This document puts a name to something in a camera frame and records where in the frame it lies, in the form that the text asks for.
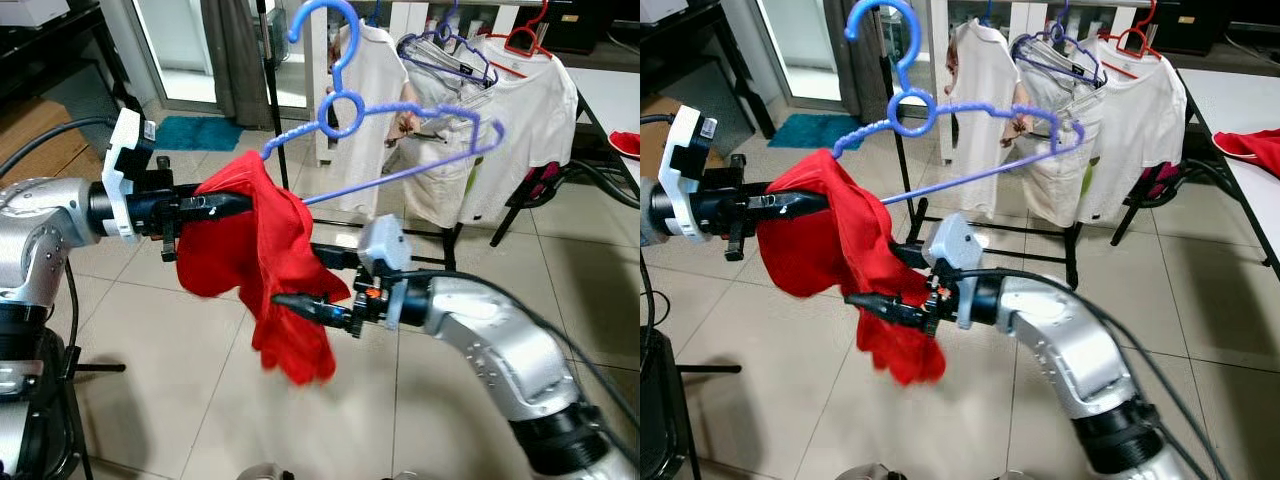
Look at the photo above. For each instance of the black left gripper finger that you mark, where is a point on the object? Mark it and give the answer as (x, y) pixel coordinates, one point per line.
(792, 206)
(218, 206)

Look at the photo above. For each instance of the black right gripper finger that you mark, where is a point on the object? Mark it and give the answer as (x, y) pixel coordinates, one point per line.
(336, 257)
(315, 310)
(888, 310)
(912, 254)

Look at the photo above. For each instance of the purple plastic hanger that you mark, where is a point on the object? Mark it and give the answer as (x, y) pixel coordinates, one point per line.
(1095, 68)
(480, 68)
(913, 35)
(353, 35)

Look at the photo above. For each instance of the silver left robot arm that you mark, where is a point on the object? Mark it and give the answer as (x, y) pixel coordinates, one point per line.
(655, 215)
(40, 230)

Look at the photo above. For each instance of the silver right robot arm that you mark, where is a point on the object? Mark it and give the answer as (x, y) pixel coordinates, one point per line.
(1070, 340)
(490, 340)

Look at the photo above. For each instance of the blue plastic hanger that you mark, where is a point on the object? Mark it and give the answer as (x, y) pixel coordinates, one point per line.
(375, 12)
(987, 12)

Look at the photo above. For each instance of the red plastic hanger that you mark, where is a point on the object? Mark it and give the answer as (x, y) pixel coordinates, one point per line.
(520, 40)
(1135, 40)

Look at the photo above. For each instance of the teal floor mat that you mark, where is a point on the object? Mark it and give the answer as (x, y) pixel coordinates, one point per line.
(195, 133)
(810, 130)

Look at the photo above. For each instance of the chrome and black clothes rack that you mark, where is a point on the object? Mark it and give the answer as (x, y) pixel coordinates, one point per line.
(898, 150)
(272, 100)

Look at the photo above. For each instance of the dark red garment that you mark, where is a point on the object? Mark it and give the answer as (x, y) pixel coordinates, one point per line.
(1255, 150)
(628, 143)

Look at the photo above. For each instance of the grey curtain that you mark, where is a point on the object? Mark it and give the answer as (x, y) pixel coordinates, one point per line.
(855, 60)
(235, 60)

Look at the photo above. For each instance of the large white table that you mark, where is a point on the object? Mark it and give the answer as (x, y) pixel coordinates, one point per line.
(610, 100)
(1230, 110)

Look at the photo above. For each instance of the dark desk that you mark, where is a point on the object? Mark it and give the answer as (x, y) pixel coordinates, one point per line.
(60, 60)
(680, 50)

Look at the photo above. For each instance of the white shirt with print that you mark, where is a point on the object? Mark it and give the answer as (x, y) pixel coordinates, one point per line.
(985, 70)
(375, 70)

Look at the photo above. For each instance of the pink and black bag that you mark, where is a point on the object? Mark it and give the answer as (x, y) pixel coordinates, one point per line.
(1163, 180)
(545, 180)

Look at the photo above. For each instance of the white box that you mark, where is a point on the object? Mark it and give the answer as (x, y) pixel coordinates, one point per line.
(30, 10)
(660, 8)

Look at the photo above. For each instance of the white T-shirt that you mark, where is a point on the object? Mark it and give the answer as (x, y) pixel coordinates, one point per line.
(530, 130)
(1140, 130)

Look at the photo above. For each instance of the black metal stand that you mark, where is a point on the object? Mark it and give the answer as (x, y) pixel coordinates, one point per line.
(665, 420)
(70, 420)

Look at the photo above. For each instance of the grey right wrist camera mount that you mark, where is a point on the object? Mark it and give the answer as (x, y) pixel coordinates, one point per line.
(383, 245)
(950, 245)

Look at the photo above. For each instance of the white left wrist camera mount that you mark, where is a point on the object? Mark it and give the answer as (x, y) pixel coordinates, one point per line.
(120, 170)
(680, 170)

